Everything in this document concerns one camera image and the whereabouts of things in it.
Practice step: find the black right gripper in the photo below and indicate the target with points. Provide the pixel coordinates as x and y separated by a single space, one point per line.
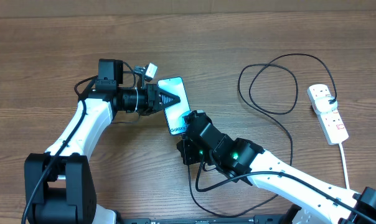
188 147

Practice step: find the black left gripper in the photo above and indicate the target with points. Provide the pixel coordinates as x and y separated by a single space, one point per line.
152 104

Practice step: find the Samsung Galaxy smartphone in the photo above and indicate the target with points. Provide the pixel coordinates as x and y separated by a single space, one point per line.
175 114

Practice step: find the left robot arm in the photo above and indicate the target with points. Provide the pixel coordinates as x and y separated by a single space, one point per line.
58 182

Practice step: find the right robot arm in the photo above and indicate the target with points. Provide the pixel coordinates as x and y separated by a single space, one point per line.
241 159

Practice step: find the white charger plug adapter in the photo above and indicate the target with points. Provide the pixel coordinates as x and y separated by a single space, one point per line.
325 104

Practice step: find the white power strip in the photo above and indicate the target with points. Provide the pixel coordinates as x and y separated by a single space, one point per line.
331 122

